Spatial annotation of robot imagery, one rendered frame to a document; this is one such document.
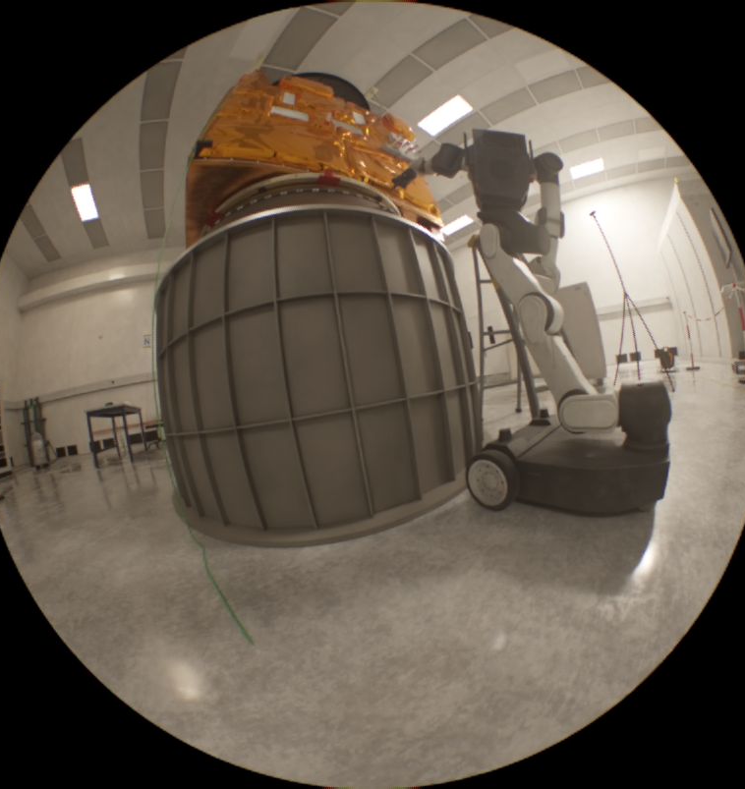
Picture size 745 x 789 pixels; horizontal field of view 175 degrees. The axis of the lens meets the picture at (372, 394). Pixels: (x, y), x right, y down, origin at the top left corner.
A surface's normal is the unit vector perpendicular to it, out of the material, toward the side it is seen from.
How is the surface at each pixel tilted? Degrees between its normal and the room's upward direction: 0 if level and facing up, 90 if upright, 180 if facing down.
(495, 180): 120
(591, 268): 90
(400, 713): 0
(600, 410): 90
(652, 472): 90
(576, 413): 90
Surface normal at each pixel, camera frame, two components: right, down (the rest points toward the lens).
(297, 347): 0.18, 0.00
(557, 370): -0.88, 0.15
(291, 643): -0.16, -0.99
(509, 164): -0.41, 0.58
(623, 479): -0.68, 0.13
